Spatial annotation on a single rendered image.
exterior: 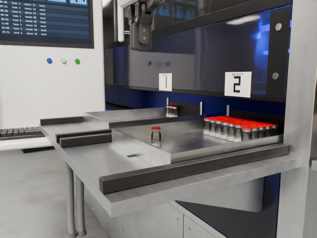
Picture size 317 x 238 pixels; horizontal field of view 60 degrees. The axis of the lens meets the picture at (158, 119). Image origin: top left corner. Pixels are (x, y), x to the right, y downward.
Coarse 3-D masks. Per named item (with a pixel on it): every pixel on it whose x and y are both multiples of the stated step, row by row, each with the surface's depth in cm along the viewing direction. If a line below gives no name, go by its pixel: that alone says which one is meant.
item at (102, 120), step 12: (156, 108) 111; (84, 120) 96; (96, 120) 84; (108, 120) 99; (120, 120) 99; (132, 120) 78; (144, 120) 80; (156, 120) 82; (168, 120) 84; (180, 120) 86
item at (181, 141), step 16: (112, 128) 66; (128, 128) 68; (144, 128) 71; (176, 128) 76; (192, 128) 79; (128, 144) 58; (144, 144) 52; (176, 144) 64; (192, 144) 64; (208, 144) 64; (224, 144) 50; (240, 144) 53; (256, 144) 55; (144, 160) 53; (160, 160) 47; (176, 160) 45
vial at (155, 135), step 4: (152, 132) 60; (156, 132) 60; (152, 136) 60; (156, 136) 60; (160, 136) 60; (152, 140) 60; (156, 140) 60; (160, 140) 61; (152, 144) 60; (156, 144) 60; (160, 144) 61
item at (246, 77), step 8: (232, 72) 69; (240, 72) 67; (248, 72) 64; (232, 80) 69; (248, 80) 65; (232, 88) 69; (240, 88) 67; (248, 88) 65; (240, 96) 67; (248, 96) 65
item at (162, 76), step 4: (160, 76) 99; (164, 76) 97; (168, 76) 95; (160, 80) 99; (164, 80) 97; (168, 80) 95; (160, 84) 100; (164, 84) 97; (168, 84) 95; (160, 88) 100; (164, 88) 98; (168, 88) 95
